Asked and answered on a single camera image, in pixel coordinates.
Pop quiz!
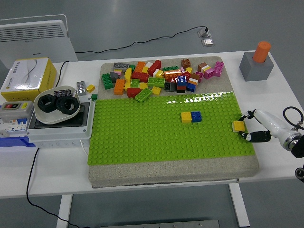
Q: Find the long black hanging cable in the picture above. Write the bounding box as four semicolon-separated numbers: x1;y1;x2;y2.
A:
26;147;102;228

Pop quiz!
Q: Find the grey block holder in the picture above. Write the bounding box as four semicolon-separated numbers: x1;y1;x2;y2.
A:
238;52;274;82

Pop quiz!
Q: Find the green studded baseplate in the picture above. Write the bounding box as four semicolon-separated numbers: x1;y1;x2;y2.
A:
86;91;254;166

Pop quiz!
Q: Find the blue orange black brick stack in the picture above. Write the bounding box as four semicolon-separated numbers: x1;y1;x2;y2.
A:
176;76;188;94

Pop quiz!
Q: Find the yellow white toy brick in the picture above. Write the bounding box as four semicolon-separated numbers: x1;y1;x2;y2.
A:
152;68;165;79

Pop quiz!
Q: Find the brown white toy brick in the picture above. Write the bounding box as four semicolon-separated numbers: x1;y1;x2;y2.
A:
197;62;210;74

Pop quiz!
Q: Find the white blue circuit breaker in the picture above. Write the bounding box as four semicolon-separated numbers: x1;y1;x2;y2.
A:
0;117;29;138

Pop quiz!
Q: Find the white electrical enclosure box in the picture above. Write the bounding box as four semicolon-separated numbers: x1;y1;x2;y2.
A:
25;99;95;150

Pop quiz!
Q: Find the long lime toy brick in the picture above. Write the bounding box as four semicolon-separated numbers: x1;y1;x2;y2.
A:
134;87;153;103
147;77;166;89

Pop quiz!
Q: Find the grey push-button switch box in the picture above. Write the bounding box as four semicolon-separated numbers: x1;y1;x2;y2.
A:
0;100;34;124

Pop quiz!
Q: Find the dark green toy brick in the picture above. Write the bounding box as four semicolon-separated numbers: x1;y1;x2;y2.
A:
101;73;114;90

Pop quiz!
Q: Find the black hex nut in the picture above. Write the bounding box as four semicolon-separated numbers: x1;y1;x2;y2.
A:
55;97;77;115
38;94;57;114

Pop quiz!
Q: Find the shiny orange toy brick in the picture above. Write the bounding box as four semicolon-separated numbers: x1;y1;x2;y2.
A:
163;70;181;83

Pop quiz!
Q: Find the small grey toy brick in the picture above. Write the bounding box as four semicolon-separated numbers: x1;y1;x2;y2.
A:
109;71;121;84

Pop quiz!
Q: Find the white panel heater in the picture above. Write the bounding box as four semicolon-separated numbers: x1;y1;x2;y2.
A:
0;14;78;70

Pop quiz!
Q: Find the yellow white carton box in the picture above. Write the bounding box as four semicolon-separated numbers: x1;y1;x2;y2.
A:
0;57;57;102

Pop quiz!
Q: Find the small black terminal block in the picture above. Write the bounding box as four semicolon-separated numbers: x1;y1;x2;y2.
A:
53;89;72;98

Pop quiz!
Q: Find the white table leg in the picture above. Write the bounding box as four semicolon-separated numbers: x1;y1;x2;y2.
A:
228;183;251;228
56;194;73;228

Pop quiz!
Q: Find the white bowl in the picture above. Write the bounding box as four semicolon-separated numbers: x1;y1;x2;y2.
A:
33;85;81;125

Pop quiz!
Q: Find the black toy brick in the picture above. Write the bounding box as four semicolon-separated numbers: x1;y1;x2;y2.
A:
164;82;177;93

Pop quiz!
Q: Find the open floor socket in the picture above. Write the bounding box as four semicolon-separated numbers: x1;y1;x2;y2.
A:
197;27;212;38

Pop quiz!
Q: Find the brown white blue brick stack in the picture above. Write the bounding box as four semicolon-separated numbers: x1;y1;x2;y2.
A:
186;73;200;92

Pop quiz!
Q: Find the long red toy brick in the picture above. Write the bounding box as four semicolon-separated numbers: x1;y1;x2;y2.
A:
131;71;150;83

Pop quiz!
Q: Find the blue plastic box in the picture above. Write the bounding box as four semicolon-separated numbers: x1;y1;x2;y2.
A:
0;136;33;148

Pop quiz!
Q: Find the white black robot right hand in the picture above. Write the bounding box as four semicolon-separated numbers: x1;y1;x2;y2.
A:
238;108;302;146

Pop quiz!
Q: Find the grey-brown mat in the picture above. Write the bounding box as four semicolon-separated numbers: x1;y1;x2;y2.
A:
89;56;260;189

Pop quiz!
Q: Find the orange cylinder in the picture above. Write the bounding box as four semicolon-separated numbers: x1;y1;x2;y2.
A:
252;41;272;63

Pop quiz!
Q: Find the blue toy brick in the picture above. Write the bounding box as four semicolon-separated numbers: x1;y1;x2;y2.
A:
190;111;203;124

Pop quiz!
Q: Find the black floor power cable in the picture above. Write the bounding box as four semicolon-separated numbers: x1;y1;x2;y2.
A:
75;25;209;54

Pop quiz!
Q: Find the thin black table cable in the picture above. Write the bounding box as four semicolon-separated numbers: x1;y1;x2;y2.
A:
54;60;70;88

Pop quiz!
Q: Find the grey flat toy brick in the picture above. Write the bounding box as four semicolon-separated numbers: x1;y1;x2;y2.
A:
112;62;130;71

